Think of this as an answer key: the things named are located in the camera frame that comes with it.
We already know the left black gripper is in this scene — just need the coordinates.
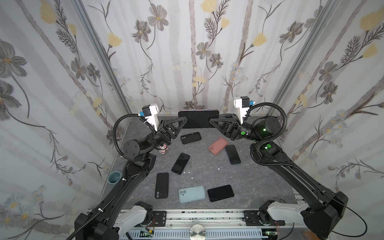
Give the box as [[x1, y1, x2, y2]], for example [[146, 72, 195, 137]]
[[140, 119, 183, 157]]

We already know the pink phone case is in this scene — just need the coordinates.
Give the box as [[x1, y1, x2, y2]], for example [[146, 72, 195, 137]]
[[208, 138, 229, 155]]

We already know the blue-edged phone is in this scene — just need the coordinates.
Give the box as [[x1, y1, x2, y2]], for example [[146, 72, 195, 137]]
[[171, 153, 190, 175], [225, 145, 241, 165]]

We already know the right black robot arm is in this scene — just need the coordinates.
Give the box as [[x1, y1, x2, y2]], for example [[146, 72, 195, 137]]
[[210, 102, 349, 240]]

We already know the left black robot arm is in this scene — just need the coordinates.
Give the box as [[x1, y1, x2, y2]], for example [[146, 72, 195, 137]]
[[68, 114, 187, 240]]

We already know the black phone case far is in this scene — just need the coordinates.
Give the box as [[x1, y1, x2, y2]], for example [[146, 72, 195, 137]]
[[181, 132, 202, 145]]

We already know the black phone case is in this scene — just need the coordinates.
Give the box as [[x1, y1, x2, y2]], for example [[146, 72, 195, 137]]
[[181, 132, 202, 145], [155, 173, 169, 199]]

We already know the black phone case near left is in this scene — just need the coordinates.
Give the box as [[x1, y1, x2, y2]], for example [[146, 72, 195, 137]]
[[155, 173, 169, 199]]

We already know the black phone near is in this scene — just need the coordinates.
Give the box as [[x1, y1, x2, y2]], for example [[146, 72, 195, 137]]
[[208, 185, 235, 202]]

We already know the light blue phone case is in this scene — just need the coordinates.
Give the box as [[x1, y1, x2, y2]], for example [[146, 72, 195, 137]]
[[178, 186, 206, 204]]

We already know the small pink figurine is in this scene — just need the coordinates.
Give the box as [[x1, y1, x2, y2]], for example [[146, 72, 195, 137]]
[[159, 144, 168, 155]]

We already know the teal ceramic cup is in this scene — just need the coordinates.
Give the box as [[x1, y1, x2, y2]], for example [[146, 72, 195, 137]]
[[107, 171, 122, 185]]

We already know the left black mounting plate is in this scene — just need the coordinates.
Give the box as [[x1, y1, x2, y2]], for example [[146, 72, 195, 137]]
[[150, 211, 167, 227]]

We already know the black mounting plate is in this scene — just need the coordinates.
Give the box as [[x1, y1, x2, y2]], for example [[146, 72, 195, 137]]
[[243, 210, 286, 227], [150, 211, 167, 227]]

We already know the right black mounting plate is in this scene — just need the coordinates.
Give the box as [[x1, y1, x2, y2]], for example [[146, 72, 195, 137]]
[[243, 210, 286, 227]]

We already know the round silver knob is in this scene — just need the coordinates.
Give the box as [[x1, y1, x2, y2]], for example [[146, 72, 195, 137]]
[[189, 224, 207, 240]]

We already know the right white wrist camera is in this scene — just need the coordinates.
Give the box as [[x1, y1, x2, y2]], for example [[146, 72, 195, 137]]
[[234, 96, 254, 124]]

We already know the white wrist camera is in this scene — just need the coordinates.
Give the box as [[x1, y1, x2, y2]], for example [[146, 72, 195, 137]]
[[234, 96, 254, 124], [140, 104, 160, 131]]

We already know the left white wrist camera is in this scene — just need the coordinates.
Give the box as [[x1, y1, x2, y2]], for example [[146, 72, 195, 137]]
[[140, 104, 160, 131]]

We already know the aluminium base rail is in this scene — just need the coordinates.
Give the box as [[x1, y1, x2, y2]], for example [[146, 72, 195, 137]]
[[80, 208, 328, 240]]

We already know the white slotted cable duct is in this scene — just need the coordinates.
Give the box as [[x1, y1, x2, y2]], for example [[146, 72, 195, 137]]
[[120, 229, 268, 240]]

